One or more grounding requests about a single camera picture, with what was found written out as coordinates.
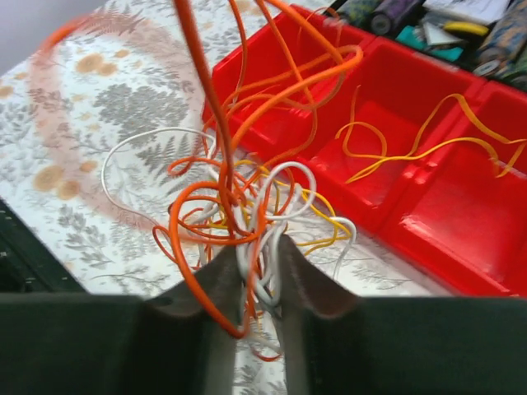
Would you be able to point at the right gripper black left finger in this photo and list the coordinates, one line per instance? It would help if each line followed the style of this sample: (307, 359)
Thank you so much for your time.
(192, 353)

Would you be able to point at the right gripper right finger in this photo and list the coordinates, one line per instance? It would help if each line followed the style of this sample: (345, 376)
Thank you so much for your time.
(320, 328)

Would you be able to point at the red plastic compartment tray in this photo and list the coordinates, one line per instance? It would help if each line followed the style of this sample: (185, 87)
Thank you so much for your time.
(428, 158)

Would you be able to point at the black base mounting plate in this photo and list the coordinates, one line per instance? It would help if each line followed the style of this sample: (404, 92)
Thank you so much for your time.
(27, 266)

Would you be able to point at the floral patterned table mat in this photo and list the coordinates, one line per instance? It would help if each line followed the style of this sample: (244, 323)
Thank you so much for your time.
(88, 131)

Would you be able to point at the white card deck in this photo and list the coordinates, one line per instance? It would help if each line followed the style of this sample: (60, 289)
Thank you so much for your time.
(484, 12)

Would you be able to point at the black poker chip case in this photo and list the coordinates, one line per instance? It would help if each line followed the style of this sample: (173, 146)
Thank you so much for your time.
(496, 51)

